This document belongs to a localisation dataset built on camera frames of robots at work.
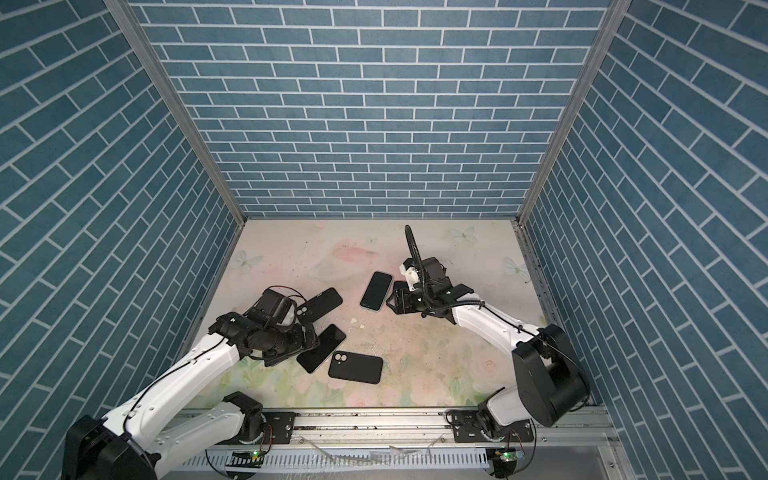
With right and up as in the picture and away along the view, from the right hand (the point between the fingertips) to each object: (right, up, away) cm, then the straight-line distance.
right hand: (391, 298), depth 85 cm
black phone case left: (-25, -5, +8) cm, 27 cm away
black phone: (+3, +2, +16) cm, 16 cm away
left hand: (-22, -12, -6) cm, 26 cm away
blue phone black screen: (-6, 0, +14) cm, 15 cm away
